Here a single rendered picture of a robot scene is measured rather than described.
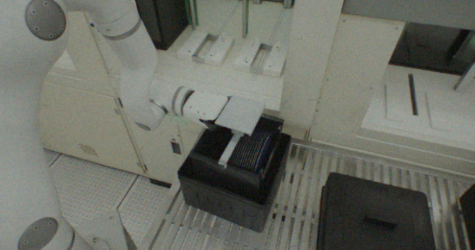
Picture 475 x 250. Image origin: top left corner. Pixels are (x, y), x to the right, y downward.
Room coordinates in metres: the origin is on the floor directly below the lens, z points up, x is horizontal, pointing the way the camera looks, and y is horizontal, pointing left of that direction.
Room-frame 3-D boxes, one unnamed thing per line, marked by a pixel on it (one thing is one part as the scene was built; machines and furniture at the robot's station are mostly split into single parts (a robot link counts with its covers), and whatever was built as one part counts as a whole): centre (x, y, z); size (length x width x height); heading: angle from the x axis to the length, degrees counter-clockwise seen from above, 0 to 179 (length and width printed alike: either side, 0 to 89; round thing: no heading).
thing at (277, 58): (1.15, -0.11, 0.89); 0.22 x 0.21 x 0.04; 163
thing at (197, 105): (0.61, 0.10, 1.09); 0.11 x 0.10 x 0.07; 67
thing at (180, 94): (0.63, 0.15, 1.09); 0.09 x 0.03 x 0.08; 157
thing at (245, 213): (0.57, 0.00, 0.85); 0.28 x 0.28 x 0.17; 67
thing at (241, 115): (0.57, 0.00, 0.96); 0.24 x 0.20 x 0.32; 157
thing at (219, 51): (1.23, 0.15, 0.89); 0.22 x 0.21 x 0.04; 163
